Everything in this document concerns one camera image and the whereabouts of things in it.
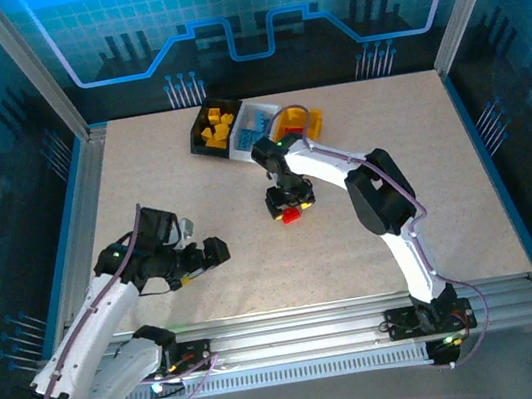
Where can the red lego brick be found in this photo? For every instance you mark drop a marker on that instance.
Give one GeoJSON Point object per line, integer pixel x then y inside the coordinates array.
{"type": "Point", "coordinates": [291, 215]}
{"type": "Point", "coordinates": [293, 130]}

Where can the blue lego brick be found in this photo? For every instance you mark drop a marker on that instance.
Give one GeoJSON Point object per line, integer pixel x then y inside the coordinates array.
{"type": "Point", "coordinates": [246, 138]}
{"type": "Point", "coordinates": [257, 120]}

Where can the yellow long lego brick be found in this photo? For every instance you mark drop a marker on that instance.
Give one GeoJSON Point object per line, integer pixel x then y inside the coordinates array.
{"type": "Point", "coordinates": [217, 141]}

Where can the yellow square lego brick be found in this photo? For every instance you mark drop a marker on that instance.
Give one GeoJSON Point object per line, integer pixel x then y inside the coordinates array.
{"type": "Point", "coordinates": [221, 129]}

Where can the yellow curved lego brick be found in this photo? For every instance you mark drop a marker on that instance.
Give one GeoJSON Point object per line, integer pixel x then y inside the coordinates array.
{"type": "Point", "coordinates": [227, 119]}

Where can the yellow sloped lego brick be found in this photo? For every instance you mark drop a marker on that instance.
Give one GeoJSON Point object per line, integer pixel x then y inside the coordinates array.
{"type": "Point", "coordinates": [214, 114]}
{"type": "Point", "coordinates": [207, 134]}

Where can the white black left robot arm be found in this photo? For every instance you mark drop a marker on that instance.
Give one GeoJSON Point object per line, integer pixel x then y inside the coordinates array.
{"type": "Point", "coordinates": [106, 306]}

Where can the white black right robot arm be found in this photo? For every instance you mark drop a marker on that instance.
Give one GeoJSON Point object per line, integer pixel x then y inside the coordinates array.
{"type": "Point", "coordinates": [415, 262]}

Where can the yellow plastic bin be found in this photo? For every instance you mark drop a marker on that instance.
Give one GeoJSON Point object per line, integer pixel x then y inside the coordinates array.
{"type": "Point", "coordinates": [316, 123]}

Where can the white plastic bin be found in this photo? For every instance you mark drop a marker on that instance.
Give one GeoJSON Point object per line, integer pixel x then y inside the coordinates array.
{"type": "Point", "coordinates": [272, 107]}

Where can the black plastic bin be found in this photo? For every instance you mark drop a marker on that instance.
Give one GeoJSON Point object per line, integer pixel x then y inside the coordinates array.
{"type": "Point", "coordinates": [198, 139]}

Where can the blue table edge strip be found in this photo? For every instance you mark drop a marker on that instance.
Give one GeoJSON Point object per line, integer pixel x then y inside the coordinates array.
{"type": "Point", "coordinates": [495, 173]}
{"type": "Point", "coordinates": [62, 247]}

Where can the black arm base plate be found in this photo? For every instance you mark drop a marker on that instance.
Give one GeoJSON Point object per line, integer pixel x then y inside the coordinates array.
{"type": "Point", "coordinates": [402, 322]}
{"type": "Point", "coordinates": [194, 355]}

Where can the aluminium side rail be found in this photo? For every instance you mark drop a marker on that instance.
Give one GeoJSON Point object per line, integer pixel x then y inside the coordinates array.
{"type": "Point", "coordinates": [88, 197]}

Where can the aluminium front rail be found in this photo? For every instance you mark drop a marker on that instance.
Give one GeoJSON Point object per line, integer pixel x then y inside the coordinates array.
{"type": "Point", "coordinates": [291, 327]}

